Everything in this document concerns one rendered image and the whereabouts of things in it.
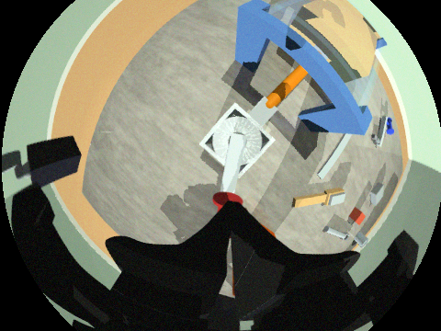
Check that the clear-panelled rack with blue frame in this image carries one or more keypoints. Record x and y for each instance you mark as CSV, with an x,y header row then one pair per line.
x,y
342,34

